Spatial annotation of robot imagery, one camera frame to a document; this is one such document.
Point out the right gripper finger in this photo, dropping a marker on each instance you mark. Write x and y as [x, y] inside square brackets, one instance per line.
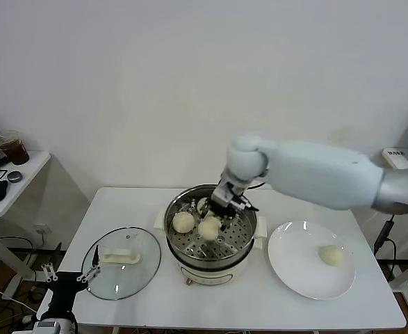
[226, 222]
[208, 207]

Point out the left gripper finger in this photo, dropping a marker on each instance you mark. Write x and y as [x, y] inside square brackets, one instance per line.
[95, 259]
[49, 272]

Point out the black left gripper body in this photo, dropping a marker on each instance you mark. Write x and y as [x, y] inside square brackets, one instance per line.
[64, 288]

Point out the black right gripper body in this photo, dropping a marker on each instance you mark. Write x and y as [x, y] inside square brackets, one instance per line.
[236, 207]

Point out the white steamed baozi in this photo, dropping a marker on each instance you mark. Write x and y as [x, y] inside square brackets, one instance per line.
[202, 205]
[331, 255]
[183, 222]
[209, 230]

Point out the white and grey right arm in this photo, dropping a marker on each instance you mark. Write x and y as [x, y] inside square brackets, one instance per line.
[311, 174]

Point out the stainless steel steamer basket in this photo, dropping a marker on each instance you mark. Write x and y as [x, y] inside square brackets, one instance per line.
[238, 233]

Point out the cream electric cooker pot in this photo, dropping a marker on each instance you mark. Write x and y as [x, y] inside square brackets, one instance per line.
[207, 275]

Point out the white round plate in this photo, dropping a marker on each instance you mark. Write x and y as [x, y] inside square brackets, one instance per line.
[294, 264]

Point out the grey round earbud case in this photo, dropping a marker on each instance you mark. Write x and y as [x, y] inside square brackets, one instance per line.
[15, 176]

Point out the white side desk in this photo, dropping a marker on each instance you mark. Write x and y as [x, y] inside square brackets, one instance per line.
[400, 163]
[33, 167]

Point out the plastic cup of brown drink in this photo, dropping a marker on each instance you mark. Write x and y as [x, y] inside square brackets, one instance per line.
[15, 153]

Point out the grey usb hub adapter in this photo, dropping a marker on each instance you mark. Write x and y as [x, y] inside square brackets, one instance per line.
[384, 233]

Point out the white sticker with black print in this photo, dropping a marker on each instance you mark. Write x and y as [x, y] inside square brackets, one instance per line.
[395, 153]

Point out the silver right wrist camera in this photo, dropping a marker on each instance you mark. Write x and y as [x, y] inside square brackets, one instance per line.
[222, 196]

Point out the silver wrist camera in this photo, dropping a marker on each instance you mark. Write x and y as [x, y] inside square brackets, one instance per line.
[222, 196]
[52, 327]

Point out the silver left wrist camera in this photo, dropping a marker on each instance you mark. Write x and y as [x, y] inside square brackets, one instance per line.
[52, 327]

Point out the white wall socket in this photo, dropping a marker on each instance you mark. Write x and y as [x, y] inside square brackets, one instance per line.
[42, 229]

